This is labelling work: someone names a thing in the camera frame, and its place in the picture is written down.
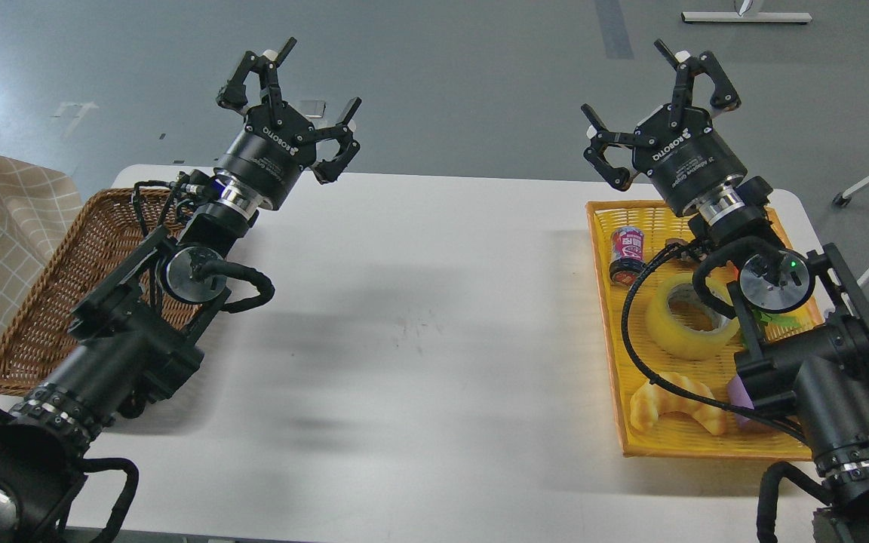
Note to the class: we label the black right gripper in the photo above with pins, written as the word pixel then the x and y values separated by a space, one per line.
pixel 691 162

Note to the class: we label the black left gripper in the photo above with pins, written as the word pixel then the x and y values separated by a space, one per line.
pixel 268 154

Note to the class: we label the yellow tape roll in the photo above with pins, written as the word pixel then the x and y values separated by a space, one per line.
pixel 678 321

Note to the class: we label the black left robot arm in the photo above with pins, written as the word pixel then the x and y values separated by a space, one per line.
pixel 137 331

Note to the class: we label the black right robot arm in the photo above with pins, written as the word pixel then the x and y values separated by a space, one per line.
pixel 804 370

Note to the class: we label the pink drink can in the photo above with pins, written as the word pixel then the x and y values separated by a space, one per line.
pixel 627 259

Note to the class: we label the white stand base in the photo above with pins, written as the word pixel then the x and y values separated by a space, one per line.
pixel 751 17

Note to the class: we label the yellow plastic basket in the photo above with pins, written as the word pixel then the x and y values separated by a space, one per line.
pixel 674 435

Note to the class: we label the brown wicker basket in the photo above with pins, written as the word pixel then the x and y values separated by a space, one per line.
pixel 104 233

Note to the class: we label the purple foam block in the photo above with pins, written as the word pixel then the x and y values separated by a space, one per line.
pixel 738 396

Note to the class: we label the toy croissant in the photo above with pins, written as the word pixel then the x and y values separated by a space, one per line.
pixel 650 402

